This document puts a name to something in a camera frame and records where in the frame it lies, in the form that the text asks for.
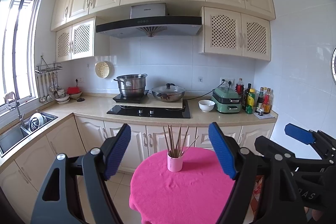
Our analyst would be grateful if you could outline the kitchen sink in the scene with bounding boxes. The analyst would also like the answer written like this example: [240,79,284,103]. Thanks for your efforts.
[0,112,58,157]

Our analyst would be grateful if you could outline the orange snack bag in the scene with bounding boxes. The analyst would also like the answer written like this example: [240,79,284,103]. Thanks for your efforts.
[250,175,264,217]

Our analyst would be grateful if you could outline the sauce bottles group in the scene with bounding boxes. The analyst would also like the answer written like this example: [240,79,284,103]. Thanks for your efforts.
[255,87,273,116]

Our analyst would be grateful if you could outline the green yellow oil bottle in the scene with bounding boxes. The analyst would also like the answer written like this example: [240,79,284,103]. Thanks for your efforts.
[245,88,256,114]

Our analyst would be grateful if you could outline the pink round tablecloth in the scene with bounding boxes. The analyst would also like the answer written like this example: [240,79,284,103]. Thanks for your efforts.
[129,147,234,224]

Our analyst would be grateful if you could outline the black induction cooker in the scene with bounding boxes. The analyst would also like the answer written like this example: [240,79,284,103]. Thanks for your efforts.
[113,90,149,103]

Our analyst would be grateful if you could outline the pink cup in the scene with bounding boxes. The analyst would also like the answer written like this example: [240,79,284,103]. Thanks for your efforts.
[167,151,183,172]

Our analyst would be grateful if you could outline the dark olive oil bottle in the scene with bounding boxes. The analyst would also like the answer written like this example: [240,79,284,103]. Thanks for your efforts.
[241,83,252,110]

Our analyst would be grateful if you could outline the white ceramic bowl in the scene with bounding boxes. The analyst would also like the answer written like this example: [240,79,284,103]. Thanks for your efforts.
[198,100,216,113]

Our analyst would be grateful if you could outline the green electric grill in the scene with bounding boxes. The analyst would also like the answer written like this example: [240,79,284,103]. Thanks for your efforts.
[211,87,242,114]

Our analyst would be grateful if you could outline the steel stock pot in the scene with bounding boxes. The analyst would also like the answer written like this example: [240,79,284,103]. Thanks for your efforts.
[114,74,147,97]

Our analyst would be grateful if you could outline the black gas hob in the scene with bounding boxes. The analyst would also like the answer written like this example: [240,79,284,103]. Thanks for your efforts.
[107,100,191,119]

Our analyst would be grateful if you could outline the red lid container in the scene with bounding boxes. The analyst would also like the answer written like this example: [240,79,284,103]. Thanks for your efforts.
[67,86,81,95]

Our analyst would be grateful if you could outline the stacked white dishes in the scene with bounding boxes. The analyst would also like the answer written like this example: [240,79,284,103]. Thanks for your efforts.
[55,89,70,104]

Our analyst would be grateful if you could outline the wok with glass lid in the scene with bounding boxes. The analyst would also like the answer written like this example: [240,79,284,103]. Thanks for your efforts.
[151,83,186,102]

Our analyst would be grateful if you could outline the round bamboo trivet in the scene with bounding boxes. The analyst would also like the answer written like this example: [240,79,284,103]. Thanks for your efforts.
[95,61,110,79]

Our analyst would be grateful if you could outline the lower base cabinets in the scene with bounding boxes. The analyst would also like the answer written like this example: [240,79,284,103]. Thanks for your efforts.
[0,113,276,224]

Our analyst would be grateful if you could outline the chrome faucet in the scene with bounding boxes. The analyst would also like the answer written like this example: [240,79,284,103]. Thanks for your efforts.
[4,92,25,127]

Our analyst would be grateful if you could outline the black range hood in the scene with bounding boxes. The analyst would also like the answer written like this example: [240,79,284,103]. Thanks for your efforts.
[96,3,202,39]

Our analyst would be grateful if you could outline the window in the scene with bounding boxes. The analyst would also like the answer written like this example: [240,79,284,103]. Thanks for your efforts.
[1,0,38,105]

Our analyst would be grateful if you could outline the wall utensil rack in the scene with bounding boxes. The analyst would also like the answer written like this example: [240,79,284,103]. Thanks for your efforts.
[35,55,63,104]

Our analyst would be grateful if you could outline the upper wall cabinets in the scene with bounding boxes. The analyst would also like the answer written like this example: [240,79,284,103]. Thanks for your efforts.
[51,0,276,61]

